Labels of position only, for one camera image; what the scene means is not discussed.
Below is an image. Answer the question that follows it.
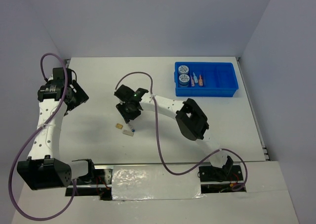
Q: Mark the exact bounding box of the blue whiteboard marker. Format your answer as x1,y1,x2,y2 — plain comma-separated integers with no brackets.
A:
127,123,135,133

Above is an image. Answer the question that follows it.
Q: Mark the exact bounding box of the blue cleaning gel jar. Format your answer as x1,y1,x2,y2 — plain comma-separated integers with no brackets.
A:
178,74,191,87

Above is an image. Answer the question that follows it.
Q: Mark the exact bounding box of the blue plastic sorting bin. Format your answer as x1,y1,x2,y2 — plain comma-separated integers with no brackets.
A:
174,62,239,97

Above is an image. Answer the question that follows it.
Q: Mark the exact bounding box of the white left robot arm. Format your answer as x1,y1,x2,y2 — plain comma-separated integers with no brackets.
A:
17,68,97,190

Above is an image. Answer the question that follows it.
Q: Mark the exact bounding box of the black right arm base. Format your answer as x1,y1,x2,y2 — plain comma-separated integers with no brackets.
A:
197,156,243,182

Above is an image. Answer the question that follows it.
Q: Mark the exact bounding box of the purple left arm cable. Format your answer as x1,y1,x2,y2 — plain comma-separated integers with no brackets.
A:
8,52,79,221

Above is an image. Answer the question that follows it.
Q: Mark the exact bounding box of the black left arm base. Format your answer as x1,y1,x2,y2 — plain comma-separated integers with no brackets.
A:
75,165,114,201

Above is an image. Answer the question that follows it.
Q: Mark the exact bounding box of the aluminium table edge rail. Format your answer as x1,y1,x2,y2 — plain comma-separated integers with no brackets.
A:
236,57,271,161

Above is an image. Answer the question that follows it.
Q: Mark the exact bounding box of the pink translucent case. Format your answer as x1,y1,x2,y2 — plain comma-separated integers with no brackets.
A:
190,76,195,88

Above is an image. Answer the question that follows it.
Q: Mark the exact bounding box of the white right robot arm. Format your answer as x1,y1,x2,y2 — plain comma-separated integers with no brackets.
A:
114,85,233,180

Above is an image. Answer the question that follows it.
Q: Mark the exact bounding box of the yellow eraser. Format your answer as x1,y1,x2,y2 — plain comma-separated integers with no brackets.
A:
116,123,123,130

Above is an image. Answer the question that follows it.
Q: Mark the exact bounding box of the grey white eraser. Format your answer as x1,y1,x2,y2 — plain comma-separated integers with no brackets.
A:
122,130,134,136

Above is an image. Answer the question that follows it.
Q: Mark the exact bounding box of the silver foil sheet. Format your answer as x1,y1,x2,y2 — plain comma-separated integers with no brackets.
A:
112,165,203,201

